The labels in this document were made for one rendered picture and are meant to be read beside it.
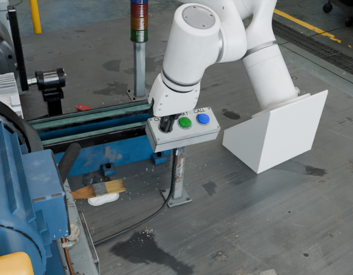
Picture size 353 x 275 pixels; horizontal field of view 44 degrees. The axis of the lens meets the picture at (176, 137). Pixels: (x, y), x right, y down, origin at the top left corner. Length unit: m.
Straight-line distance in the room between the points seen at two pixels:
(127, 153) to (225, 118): 0.43
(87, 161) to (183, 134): 0.37
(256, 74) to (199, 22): 0.60
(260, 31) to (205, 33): 0.61
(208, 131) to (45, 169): 0.59
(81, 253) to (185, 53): 0.39
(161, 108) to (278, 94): 0.51
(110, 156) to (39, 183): 0.79
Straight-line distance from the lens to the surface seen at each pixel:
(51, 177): 0.53
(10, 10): 1.22
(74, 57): 1.96
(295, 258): 1.15
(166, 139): 1.02
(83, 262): 0.64
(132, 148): 1.31
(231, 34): 0.83
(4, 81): 1.18
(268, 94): 1.34
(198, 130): 1.05
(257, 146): 1.31
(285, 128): 1.32
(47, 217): 0.53
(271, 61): 1.35
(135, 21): 1.51
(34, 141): 0.95
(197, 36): 0.76
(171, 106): 0.93
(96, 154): 1.28
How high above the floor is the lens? 1.66
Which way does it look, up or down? 36 degrees down
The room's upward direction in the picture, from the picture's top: 4 degrees clockwise
